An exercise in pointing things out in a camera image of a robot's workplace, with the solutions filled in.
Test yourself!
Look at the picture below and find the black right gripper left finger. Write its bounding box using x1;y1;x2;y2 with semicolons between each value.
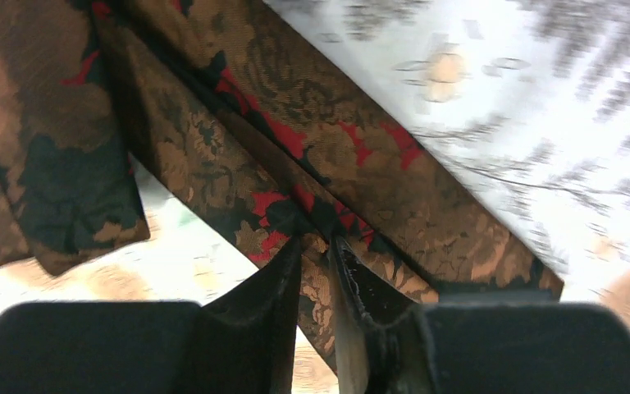
0;238;301;394

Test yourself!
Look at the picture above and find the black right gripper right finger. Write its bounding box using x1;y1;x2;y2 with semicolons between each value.
329;236;630;394

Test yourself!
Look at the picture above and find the brown red floral tie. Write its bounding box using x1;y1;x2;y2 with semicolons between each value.
0;1;563;367

